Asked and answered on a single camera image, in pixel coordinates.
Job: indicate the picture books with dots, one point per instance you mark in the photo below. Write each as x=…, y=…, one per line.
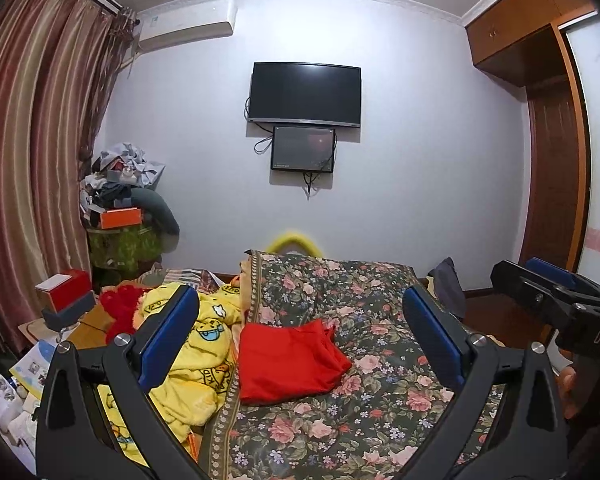
x=32, y=367

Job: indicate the white clutter pile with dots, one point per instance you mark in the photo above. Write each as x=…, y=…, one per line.
x=7, y=420

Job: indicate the large black television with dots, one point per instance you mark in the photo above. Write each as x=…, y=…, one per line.
x=304, y=94

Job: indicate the red zip jacket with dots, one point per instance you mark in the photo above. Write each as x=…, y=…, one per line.
x=285, y=360

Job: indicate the small black monitor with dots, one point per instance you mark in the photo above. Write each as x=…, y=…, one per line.
x=303, y=149

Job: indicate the person's right hand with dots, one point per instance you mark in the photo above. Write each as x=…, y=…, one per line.
x=566, y=390

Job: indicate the yellow hoop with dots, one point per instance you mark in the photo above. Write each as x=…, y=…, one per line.
x=292, y=237

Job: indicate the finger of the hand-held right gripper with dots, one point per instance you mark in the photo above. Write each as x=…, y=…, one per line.
x=520, y=290
x=550, y=272

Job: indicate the yellow cartoon blanket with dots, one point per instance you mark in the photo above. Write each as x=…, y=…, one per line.
x=205, y=340

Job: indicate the grey crumpled clutter pile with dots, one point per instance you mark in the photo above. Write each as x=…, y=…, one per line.
x=125, y=165

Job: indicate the wooden overhead cabinet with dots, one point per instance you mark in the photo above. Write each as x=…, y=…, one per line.
x=520, y=15

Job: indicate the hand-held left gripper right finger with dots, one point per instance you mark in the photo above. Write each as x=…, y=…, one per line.
x=432, y=332

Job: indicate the striped brown curtain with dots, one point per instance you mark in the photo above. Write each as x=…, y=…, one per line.
x=35, y=160

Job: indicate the dark grey pillow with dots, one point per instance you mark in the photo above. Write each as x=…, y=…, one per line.
x=162, y=207

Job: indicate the striped cloth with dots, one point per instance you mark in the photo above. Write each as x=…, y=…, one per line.
x=180, y=277

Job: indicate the red plush toy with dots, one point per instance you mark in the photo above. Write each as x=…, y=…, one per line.
x=120, y=307

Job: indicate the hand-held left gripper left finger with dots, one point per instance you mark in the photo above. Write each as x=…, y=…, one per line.
x=172, y=332

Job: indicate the orange box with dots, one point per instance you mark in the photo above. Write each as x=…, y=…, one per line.
x=121, y=217

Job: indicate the white air conditioner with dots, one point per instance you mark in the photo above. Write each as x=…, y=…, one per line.
x=185, y=25

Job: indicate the dark blue cloth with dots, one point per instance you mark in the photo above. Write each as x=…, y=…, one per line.
x=447, y=285

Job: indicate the red and white box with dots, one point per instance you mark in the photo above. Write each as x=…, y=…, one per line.
x=65, y=290

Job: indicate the wooden board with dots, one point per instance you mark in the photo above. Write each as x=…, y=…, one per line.
x=87, y=327

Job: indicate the grey box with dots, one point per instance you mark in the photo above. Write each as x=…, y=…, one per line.
x=67, y=315

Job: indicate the floral bedspread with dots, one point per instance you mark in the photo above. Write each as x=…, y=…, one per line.
x=360, y=310

